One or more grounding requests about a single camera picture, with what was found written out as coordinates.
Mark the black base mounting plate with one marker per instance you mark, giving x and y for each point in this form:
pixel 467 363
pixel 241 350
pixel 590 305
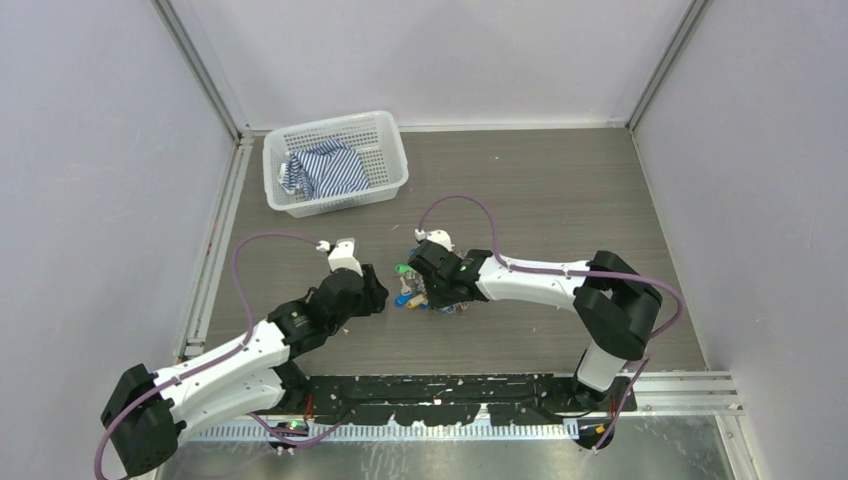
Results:
pixel 449 400

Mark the aluminium frame rail left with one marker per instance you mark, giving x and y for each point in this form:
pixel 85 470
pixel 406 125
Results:
pixel 214 253

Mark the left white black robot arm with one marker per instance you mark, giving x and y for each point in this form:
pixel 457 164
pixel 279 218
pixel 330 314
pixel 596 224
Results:
pixel 150 414

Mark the yellow key tag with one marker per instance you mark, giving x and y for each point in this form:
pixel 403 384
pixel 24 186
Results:
pixel 419 301

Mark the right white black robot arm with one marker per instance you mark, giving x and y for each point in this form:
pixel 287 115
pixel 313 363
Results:
pixel 617 310

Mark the blue key tag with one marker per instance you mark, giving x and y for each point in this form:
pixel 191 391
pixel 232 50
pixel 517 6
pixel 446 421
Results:
pixel 402 300

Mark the slotted cable duct strip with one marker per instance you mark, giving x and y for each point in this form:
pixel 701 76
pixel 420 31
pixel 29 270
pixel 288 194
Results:
pixel 477 430

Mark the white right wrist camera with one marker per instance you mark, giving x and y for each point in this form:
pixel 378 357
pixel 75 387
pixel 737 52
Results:
pixel 439 237

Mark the blue white striped cloth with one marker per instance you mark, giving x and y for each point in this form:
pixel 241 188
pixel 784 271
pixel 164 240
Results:
pixel 325 170

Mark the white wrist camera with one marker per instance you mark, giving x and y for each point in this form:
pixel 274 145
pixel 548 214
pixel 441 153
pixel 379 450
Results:
pixel 341 255
pixel 439 237

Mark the white plastic perforated basket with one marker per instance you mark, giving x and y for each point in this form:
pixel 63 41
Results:
pixel 374 135

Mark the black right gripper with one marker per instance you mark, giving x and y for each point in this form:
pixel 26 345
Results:
pixel 436 299

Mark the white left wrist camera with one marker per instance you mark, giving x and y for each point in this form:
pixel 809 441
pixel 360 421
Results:
pixel 341 255

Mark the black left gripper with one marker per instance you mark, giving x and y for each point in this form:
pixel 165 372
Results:
pixel 373 293

